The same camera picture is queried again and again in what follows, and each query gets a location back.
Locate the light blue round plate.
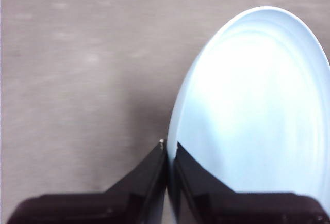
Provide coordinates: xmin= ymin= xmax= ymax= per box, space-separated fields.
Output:
xmin=164 ymin=6 xmax=330 ymax=224

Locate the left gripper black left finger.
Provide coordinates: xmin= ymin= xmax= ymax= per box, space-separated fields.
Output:
xmin=6 ymin=139 xmax=169 ymax=224

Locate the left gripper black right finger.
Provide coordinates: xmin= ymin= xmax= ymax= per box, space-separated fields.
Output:
xmin=169 ymin=142 xmax=330 ymax=224

